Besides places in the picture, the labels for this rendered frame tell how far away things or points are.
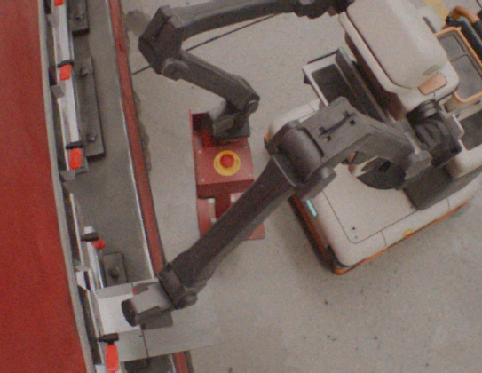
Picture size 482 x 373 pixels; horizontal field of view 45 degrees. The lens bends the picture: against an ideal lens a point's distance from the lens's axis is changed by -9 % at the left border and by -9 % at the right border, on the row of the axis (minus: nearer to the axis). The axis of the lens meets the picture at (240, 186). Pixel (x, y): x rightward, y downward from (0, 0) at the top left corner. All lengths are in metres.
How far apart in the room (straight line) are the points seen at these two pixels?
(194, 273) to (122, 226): 0.52
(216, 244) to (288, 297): 1.39
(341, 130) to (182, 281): 0.41
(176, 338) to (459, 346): 1.46
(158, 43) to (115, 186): 0.52
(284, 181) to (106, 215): 0.75
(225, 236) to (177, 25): 0.42
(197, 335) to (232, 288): 1.04
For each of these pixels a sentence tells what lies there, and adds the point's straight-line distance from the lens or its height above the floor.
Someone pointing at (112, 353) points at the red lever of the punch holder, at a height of 1.28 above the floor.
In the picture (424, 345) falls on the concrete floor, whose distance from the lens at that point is 2.56.
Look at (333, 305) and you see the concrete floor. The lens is 2.49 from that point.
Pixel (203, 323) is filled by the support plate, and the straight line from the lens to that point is 1.44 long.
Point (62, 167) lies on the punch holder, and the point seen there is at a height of 1.26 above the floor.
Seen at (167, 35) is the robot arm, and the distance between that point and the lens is 1.25.
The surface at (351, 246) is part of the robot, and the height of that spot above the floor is 0.28.
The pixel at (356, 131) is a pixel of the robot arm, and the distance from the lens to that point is 0.97.
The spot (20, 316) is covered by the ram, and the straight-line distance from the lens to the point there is 0.77.
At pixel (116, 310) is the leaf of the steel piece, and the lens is 1.46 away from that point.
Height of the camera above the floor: 2.44
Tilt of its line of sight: 73 degrees down
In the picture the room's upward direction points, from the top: 4 degrees clockwise
